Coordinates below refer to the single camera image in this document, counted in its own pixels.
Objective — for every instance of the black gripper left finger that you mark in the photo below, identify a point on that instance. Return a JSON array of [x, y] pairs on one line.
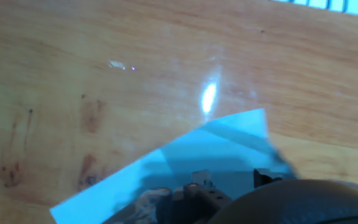
[[204, 199]]

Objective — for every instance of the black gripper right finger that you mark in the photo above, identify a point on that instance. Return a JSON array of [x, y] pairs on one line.
[[264, 179]]

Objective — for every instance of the glossy brown wooden board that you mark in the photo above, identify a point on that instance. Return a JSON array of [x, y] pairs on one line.
[[104, 56]]

